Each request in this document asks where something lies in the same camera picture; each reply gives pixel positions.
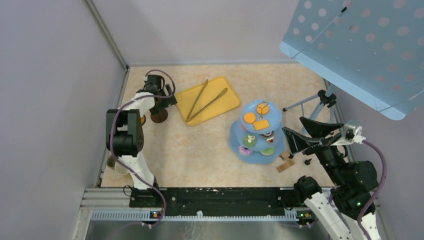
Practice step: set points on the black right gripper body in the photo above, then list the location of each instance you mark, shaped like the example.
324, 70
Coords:
326, 143

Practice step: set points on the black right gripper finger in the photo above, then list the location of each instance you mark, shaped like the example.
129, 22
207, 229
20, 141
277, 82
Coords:
318, 129
298, 143

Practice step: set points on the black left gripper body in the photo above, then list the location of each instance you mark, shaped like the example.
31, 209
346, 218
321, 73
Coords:
165, 102

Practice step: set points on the green frosted donut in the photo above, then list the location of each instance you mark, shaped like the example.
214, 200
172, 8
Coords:
268, 151

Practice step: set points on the dark brown round coaster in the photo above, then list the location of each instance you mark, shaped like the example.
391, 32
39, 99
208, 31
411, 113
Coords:
159, 117

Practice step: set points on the square orange biscuit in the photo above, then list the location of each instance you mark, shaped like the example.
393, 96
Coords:
261, 124

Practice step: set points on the round orange biscuit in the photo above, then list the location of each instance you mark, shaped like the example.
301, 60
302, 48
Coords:
262, 108
249, 117

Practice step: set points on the metal food tongs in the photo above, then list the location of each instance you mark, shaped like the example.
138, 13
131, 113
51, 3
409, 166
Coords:
199, 105

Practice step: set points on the purple frosted donut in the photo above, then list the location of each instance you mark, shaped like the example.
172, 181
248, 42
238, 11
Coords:
244, 151

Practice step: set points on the black yellow round coaster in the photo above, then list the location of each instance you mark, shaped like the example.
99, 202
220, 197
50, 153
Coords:
143, 119

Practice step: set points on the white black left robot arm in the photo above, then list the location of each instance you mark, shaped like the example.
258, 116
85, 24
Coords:
124, 126

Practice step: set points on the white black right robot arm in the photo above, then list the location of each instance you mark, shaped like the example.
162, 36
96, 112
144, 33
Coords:
350, 213

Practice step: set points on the small wooden block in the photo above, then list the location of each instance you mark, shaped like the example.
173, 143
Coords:
285, 155

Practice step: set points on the small black knob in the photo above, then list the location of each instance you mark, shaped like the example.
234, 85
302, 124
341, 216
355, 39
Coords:
307, 161

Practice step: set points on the yellow serving tray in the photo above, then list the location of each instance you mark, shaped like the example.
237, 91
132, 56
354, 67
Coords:
229, 101

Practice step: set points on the blue three-tier cake stand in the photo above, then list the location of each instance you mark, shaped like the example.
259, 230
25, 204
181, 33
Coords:
239, 129

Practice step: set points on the olive green cup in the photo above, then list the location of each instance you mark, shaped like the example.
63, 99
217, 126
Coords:
110, 162

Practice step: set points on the cream white cup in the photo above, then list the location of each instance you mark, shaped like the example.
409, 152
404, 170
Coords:
120, 169

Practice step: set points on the blue perforated board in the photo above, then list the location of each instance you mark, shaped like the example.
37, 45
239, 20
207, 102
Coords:
371, 49

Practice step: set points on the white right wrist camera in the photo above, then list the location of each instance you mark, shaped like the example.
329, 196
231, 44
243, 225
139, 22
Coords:
350, 133

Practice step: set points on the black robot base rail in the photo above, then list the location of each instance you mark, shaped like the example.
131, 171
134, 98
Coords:
218, 202

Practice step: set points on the white cable duct strip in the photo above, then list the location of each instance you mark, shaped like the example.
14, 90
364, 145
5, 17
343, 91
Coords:
147, 216

